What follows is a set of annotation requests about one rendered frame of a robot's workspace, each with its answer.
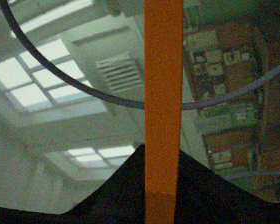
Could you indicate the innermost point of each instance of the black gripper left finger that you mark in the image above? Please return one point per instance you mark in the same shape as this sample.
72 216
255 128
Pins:
120 200

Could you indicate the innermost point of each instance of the orange handle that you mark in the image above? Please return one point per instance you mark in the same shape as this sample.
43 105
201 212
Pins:
164 63

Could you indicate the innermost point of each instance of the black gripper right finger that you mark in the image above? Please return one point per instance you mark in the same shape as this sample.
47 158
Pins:
203 197

